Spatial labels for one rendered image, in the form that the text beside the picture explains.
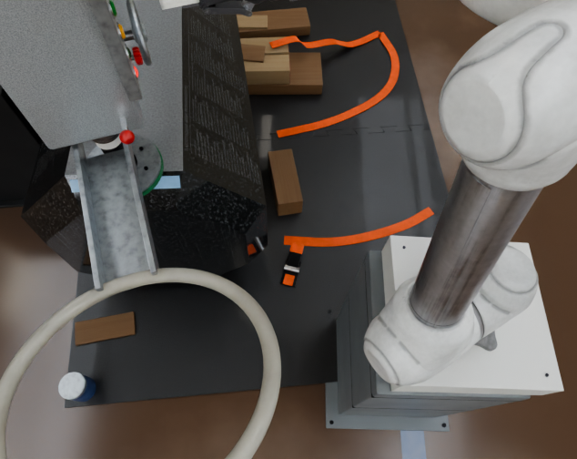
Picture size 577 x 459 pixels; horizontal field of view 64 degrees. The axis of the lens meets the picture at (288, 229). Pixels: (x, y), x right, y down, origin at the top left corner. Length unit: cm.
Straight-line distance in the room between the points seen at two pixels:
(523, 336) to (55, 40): 120
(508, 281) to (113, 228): 83
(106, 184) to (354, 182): 150
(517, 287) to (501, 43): 61
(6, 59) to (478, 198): 81
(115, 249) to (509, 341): 95
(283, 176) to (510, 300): 144
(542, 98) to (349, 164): 202
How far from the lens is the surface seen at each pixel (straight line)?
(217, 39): 193
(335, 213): 229
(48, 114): 109
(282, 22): 299
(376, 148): 253
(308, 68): 272
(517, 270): 103
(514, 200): 61
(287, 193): 219
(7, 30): 95
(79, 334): 222
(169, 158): 146
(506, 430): 224
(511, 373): 127
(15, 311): 240
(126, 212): 110
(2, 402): 94
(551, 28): 50
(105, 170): 117
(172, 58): 172
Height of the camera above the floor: 203
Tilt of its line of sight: 65 degrees down
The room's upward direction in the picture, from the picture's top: 3 degrees clockwise
